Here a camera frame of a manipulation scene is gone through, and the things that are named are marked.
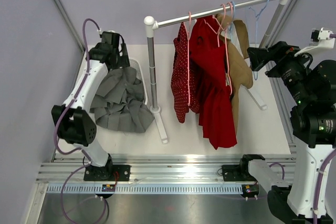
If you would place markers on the red polka dot garment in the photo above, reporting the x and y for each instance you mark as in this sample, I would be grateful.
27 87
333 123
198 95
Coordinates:
179 78

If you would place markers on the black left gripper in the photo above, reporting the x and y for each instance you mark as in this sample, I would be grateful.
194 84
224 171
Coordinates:
122 61

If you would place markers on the grey pleated skirt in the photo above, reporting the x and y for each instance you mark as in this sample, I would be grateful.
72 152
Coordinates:
118 104

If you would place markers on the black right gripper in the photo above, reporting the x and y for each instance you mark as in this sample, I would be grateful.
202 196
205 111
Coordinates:
281 52

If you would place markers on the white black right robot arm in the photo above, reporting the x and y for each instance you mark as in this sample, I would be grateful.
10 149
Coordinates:
313 123

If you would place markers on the pink hanger left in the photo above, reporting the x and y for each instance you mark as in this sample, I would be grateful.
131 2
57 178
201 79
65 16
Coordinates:
190 77

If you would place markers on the red skirt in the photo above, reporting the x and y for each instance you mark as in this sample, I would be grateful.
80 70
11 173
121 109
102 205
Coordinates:
213 89

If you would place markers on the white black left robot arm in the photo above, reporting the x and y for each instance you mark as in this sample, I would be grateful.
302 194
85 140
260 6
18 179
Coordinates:
72 120

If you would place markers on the white slotted cable duct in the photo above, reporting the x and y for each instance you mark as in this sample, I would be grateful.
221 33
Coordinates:
92 188

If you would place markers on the silver clothes rack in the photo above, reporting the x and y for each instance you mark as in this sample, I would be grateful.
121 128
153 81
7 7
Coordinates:
151 25

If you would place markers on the aluminium mounting rail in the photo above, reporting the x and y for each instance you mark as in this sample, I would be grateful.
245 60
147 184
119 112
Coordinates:
175 169

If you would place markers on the tan skirt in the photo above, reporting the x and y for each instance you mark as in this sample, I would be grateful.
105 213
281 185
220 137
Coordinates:
239 71

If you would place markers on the white perforated plastic basket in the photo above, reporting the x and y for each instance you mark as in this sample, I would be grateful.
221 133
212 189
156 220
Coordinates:
136 65

